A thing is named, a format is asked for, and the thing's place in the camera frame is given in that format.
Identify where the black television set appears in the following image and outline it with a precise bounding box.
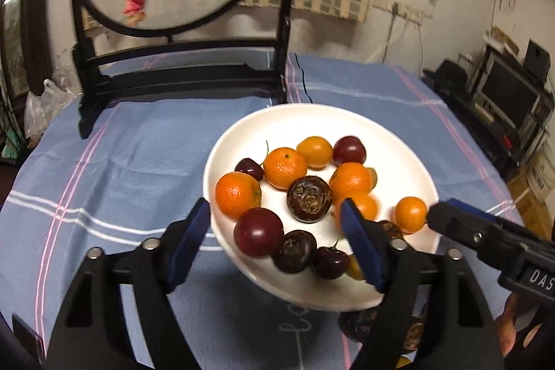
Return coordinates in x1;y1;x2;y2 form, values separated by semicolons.
471;45;554;138

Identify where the white round plate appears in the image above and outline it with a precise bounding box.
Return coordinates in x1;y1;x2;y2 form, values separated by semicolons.
203;104;439;312

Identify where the orange tomato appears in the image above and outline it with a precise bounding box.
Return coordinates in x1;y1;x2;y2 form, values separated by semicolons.
334;190;379;228

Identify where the dark water chestnut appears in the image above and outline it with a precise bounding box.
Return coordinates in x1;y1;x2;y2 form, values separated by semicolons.
286;175;333;223

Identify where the tan longan fruit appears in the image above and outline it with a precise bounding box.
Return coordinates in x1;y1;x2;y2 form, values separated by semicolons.
345;255;365;281

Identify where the black framed embroidery screen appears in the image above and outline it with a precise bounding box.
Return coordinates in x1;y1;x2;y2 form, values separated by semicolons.
70;0;300;139

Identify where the large dark red plum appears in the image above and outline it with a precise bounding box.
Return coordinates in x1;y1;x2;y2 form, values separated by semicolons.
233;207;284;258

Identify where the mandarin orange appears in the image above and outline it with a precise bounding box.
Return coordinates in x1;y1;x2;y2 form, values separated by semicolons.
214;172;262;221

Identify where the large dark chestnut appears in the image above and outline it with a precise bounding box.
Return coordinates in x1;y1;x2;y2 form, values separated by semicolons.
338;307;379;344

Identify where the small yellow longan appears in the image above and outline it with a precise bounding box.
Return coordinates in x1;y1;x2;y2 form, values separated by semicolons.
367;167;378;190

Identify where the person right hand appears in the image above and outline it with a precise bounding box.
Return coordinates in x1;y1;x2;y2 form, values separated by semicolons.
494;293;542;358

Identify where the yellow cherry tomato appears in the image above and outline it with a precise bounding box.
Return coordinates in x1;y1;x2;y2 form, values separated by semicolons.
296;136;333;170

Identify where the dark cherry with stem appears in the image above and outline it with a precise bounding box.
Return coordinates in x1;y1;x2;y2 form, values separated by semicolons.
234;142;270;182

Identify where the blue striped tablecloth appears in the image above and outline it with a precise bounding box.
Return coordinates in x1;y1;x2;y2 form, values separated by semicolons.
1;55;519;369

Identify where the smooth orange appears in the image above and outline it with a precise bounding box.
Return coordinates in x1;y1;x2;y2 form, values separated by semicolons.
393;196;428;234

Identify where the large front orange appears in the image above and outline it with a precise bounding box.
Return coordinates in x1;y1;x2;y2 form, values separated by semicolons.
328;162;372;201

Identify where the small back mandarin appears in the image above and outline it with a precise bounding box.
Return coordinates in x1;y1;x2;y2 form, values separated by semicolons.
263;147;308;191

